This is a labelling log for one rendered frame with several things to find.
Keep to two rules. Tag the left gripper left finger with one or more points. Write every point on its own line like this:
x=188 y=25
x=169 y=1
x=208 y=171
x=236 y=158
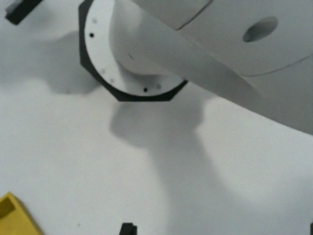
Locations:
x=127 y=228

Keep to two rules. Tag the yellow shallow tray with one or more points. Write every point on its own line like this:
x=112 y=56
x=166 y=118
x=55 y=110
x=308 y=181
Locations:
x=15 y=218

